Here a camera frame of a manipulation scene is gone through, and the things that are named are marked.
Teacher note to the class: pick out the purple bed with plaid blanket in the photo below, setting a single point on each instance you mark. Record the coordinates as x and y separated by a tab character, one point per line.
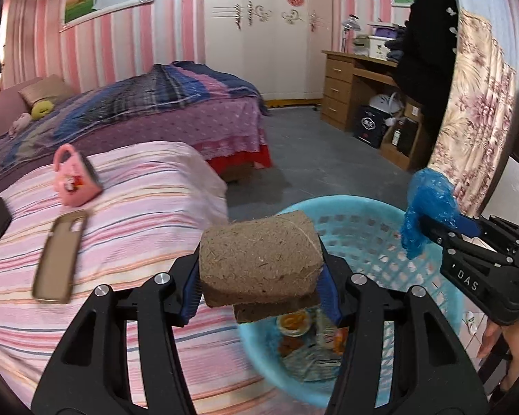
217	113

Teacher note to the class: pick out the pink striped bedspread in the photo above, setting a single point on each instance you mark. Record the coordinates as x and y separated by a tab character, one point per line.
158	198

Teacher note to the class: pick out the light blue plastic basket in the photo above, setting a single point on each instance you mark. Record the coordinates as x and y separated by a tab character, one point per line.
365	232

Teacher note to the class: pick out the orange plastic wrapper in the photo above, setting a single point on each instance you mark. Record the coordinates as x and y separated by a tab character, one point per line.
340	340

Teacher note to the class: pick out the wooden desk with drawers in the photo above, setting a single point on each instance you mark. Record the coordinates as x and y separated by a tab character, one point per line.
350	81

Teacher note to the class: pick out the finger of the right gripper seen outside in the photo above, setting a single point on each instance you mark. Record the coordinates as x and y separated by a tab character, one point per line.
452	240

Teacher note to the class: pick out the black box under desk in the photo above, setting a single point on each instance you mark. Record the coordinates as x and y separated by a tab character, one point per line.
370	125

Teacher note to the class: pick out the white helmet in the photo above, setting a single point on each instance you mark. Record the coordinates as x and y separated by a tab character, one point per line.
390	104

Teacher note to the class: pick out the pink plush toy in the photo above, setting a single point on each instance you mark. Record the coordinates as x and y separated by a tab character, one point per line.
20	124

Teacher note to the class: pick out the desk lamp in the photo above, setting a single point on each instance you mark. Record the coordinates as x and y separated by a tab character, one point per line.
350	27

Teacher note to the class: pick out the white printer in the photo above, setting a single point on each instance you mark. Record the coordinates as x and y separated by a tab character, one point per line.
373	45

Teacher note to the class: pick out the white wardrobe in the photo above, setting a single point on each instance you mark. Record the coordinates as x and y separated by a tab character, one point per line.
278	45

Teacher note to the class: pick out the cream plastic lid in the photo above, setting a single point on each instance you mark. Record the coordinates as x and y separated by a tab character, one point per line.
294	324

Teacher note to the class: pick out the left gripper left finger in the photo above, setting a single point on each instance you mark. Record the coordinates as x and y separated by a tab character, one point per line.
88	371

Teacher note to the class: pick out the grey snack wrapper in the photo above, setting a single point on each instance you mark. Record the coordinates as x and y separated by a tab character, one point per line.
315	361

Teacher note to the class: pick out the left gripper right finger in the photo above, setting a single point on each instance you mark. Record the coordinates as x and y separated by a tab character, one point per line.
403	354

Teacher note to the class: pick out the yellow plush toy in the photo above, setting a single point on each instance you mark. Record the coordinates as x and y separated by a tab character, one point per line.
41	108

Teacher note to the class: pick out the pink cartoon mug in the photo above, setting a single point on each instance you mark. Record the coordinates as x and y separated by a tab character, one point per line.
75	181

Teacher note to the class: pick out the orange tangerine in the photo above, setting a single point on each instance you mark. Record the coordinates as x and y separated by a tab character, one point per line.
288	345

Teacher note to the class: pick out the blue plastic bag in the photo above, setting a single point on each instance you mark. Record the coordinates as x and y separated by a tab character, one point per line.
431	195

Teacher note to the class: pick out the brown phone case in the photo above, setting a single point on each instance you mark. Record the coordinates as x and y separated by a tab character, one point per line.
54	276

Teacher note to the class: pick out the brown pillow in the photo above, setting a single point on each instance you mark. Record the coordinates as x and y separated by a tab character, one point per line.
52	88

